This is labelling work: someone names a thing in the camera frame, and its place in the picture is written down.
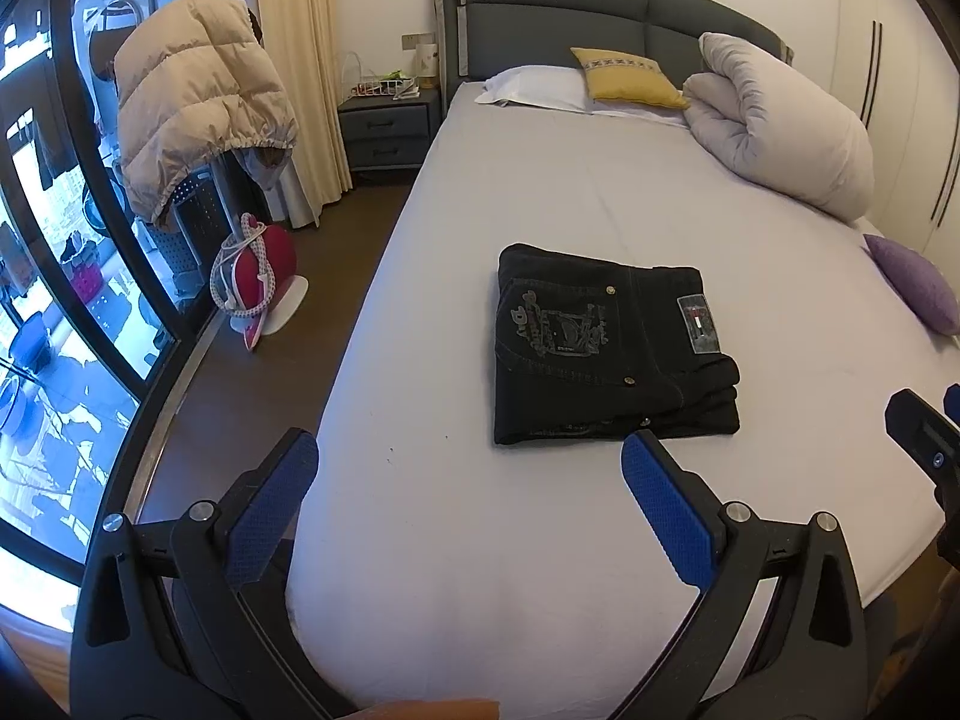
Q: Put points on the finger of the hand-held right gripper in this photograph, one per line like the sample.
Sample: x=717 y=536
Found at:
x=953 y=401
x=919 y=427

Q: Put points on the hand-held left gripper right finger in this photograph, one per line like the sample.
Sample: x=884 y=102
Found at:
x=667 y=510

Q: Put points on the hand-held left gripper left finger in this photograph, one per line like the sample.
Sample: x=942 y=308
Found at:
x=270 y=510

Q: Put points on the black denim pants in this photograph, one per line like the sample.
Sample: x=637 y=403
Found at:
x=585 y=360

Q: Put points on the purple pillow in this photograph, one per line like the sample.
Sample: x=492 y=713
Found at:
x=915 y=277

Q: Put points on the bed with white sheet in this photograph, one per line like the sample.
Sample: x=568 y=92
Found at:
x=465 y=525

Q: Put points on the red steam iron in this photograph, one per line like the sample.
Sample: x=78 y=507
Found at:
x=259 y=270

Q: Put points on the grey perforated laundry basket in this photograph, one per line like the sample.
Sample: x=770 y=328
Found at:
x=199 y=225

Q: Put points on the glass balcony door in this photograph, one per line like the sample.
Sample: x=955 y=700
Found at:
x=45 y=315

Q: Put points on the rolled white duvet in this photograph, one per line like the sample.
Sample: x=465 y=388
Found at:
x=780 y=127

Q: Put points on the white wardrobe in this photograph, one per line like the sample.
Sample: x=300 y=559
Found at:
x=900 y=52

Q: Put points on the grey nightstand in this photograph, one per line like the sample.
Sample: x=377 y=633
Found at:
x=386 y=135

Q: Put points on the beige puffer jacket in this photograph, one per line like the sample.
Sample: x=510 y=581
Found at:
x=195 y=90

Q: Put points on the yellow pillow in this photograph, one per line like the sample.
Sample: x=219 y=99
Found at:
x=630 y=79

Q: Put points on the white pillow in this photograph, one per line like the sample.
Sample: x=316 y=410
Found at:
x=532 y=86

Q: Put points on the cream curtain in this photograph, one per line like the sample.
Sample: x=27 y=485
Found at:
x=300 y=52

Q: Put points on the white cup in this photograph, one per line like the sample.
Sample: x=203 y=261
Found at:
x=427 y=64

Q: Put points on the grey padded headboard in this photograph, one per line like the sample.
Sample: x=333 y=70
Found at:
x=555 y=22

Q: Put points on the wall switch plate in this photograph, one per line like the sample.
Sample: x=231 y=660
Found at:
x=418 y=39

